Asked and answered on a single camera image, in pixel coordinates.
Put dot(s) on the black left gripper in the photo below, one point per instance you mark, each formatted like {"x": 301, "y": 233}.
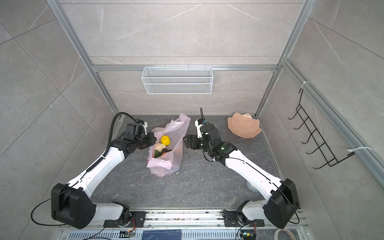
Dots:
{"x": 152, "y": 140}

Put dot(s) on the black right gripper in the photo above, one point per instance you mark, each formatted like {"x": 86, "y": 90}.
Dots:
{"x": 191, "y": 137}

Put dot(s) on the yellow fake lemon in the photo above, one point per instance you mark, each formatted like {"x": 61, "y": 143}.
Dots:
{"x": 165, "y": 140}

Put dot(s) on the pink scalloped plate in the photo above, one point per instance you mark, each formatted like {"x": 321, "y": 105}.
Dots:
{"x": 244, "y": 126}

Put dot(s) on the pink plastic bag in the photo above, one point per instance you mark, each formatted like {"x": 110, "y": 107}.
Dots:
{"x": 170, "y": 163}

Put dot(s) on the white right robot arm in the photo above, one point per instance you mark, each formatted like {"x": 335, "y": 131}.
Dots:
{"x": 281, "y": 200}

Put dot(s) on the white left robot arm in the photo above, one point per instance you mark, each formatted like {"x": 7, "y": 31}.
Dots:
{"x": 71, "y": 203}

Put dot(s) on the beige fake fruit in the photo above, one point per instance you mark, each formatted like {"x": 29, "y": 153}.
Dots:
{"x": 159, "y": 147}

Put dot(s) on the green fake fruit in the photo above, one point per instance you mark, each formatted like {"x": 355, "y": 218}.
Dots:
{"x": 157, "y": 154}

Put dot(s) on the blue label plate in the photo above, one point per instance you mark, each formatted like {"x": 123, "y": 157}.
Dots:
{"x": 162, "y": 235}

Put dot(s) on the white wire mesh basket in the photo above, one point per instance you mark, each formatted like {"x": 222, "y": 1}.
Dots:
{"x": 177, "y": 80}

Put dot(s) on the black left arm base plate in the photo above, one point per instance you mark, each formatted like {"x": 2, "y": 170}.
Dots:
{"x": 132, "y": 219}

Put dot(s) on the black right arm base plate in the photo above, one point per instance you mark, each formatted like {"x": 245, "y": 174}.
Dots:
{"x": 235, "y": 219}

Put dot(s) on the black wire hook rack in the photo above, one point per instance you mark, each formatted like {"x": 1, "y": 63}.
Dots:
{"x": 315, "y": 136}

